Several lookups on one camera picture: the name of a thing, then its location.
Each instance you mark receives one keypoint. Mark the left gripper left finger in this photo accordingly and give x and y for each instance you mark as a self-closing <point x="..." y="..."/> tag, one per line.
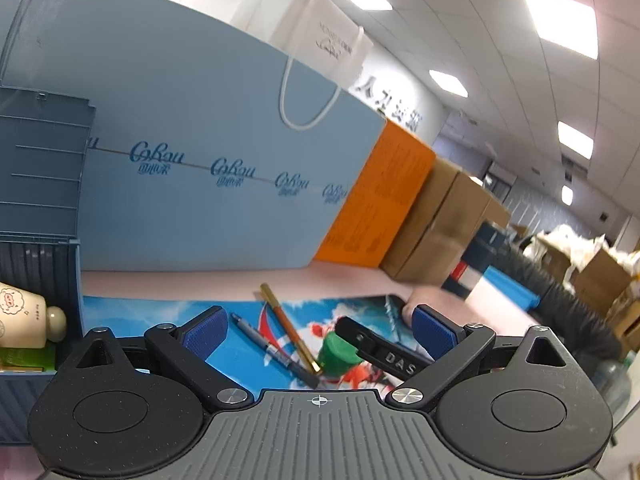
<point x="126" y="407"/>

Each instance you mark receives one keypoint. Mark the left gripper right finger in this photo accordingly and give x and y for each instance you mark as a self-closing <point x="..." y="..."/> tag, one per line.
<point x="521" y="407"/>

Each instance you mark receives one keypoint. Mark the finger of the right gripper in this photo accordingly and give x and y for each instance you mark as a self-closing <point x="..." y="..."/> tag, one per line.
<point x="394" y="359"/>

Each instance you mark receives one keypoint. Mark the black grey pen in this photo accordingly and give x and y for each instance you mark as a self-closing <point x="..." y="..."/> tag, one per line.
<point x="297" y="370"/>

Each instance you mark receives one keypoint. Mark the dark sleeve forearm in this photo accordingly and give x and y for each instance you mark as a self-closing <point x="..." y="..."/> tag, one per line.
<point x="583" y="332"/>

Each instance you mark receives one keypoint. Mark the gold pen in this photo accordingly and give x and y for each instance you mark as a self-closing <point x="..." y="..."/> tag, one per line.
<point x="302" y="349"/>

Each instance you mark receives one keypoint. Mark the anime printed desk mat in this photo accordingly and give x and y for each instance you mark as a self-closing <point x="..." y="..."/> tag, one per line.
<point x="242" y="360"/>

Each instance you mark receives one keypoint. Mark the cream cartoon bottle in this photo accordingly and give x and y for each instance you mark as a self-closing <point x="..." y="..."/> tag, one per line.
<point x="26" y="321"/>

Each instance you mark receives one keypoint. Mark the navy striped box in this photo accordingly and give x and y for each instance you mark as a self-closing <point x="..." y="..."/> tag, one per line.
<point x="475" y="260"/>

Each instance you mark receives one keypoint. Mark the brown cardboard box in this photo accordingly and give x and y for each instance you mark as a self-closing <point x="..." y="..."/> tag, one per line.
<point x="443" y="219"/>

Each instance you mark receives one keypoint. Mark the orange board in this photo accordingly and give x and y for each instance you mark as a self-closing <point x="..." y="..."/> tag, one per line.
<point x="380" y="200"/>

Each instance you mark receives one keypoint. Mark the light blue foam board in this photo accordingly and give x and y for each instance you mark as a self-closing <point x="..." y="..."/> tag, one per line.
<point x="209" y="150"/>

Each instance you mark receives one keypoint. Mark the blue storage box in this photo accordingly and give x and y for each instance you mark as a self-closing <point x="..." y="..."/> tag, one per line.
<point x="44" y="139"/>

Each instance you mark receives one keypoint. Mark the white paper bag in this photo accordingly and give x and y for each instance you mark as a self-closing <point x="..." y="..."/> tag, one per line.
<point x="316" y="33"/>

